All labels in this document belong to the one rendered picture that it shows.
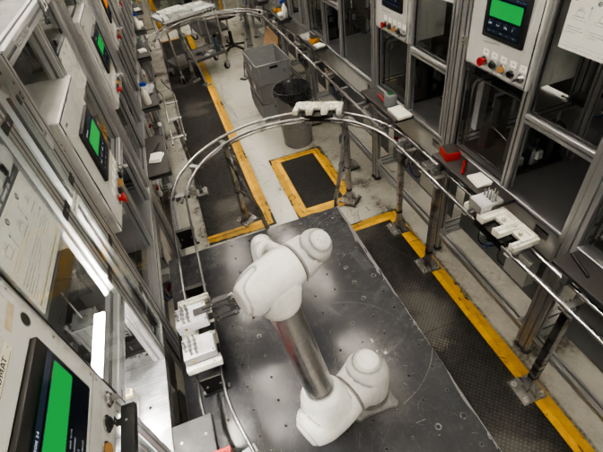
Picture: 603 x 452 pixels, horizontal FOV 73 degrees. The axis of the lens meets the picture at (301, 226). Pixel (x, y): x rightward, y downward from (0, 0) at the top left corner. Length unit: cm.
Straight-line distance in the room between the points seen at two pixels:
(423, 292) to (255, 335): 135
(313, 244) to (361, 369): 57
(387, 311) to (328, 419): 68
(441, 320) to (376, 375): 132
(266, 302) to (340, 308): 93
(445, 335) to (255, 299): 181
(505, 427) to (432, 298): 85
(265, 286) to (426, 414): 93
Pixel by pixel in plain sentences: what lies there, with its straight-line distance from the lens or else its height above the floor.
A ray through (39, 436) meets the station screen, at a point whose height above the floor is 170.
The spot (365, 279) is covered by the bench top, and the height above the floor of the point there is 68.
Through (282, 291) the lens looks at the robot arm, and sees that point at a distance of 112.
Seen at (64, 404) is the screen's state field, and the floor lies 164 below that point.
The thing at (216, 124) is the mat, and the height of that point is 1.
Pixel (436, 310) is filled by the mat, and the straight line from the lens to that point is 284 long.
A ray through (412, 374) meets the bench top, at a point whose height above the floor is 68.
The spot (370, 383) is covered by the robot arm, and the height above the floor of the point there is 92.
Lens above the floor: 231
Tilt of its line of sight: 43 degrees down
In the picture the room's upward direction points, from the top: 10 degrees counter-clockwise
